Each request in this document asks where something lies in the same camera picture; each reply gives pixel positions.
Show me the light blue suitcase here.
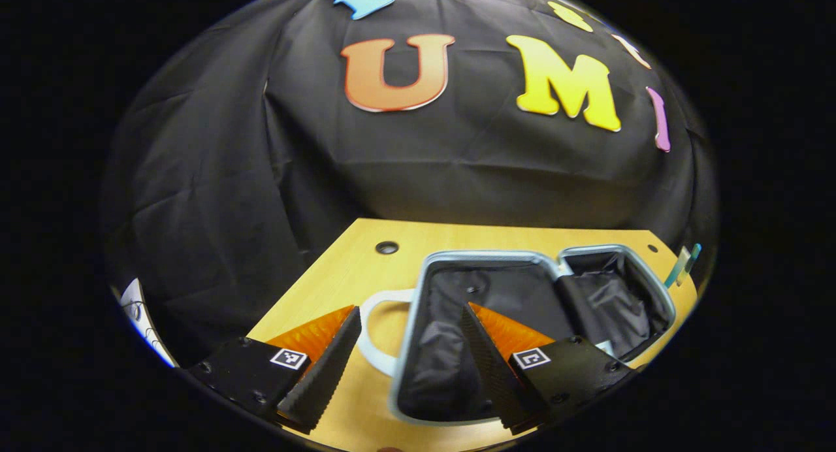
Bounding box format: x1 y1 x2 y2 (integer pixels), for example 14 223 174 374
358 244 677 428

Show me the black backdrop cloth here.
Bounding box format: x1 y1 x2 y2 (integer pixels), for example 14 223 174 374
101 0 719 368

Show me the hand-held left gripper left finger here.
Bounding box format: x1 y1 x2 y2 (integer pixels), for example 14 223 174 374
188 305 363 434

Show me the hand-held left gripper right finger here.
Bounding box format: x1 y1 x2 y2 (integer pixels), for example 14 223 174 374
460 302 635 436

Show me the white side desk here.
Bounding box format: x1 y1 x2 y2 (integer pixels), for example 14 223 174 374
118 278 178 369

